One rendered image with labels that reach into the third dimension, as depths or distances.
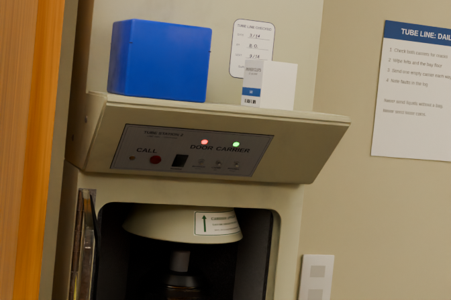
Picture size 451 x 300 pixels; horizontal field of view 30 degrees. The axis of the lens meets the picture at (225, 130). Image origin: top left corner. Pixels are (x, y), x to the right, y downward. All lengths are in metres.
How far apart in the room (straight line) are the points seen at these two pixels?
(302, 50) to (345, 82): 0.53
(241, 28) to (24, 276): 0.43
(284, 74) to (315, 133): 0.08
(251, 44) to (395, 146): 0.68
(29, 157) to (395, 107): 0.95
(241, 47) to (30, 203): 0.36
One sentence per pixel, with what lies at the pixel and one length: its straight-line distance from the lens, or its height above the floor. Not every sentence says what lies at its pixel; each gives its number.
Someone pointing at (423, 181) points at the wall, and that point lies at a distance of 1.81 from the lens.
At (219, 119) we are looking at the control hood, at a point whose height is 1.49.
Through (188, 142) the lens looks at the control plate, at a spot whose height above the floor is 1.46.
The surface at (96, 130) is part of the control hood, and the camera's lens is 1.00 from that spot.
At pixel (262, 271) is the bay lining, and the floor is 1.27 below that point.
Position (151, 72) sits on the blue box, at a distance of 0.98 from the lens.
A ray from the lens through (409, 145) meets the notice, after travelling 1.78.
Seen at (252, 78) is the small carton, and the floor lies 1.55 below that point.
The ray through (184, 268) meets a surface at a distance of 1.25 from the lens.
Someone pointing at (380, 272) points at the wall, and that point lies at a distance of 1.79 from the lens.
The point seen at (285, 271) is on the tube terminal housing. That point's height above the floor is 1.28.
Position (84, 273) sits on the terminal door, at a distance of 0.78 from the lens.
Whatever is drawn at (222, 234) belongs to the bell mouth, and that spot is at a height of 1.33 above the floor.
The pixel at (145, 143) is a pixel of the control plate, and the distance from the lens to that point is 1.03.
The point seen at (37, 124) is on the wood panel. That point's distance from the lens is 0.98.
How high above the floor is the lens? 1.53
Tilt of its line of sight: 3 degrees down
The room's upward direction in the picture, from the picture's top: 6 degrees clockwise
